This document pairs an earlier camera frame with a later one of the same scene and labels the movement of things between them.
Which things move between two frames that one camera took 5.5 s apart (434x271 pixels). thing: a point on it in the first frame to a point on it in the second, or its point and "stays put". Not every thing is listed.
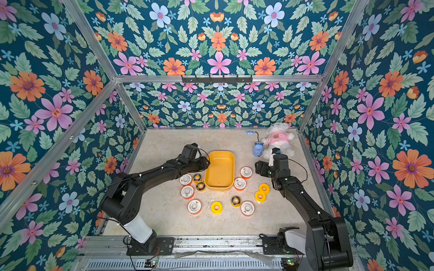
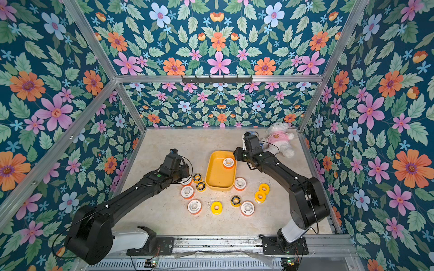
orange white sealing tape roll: (185, 179) stays put
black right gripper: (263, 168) to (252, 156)
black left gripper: (204, 164) to (186, 170)
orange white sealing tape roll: (239, 183) stays put
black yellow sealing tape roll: (235, 201) stays put
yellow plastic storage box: (220, 174) stays put
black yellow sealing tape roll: (200, 186) stays put
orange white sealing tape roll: (246, 172) to (228, 162)
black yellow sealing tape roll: (196, 178) stays put
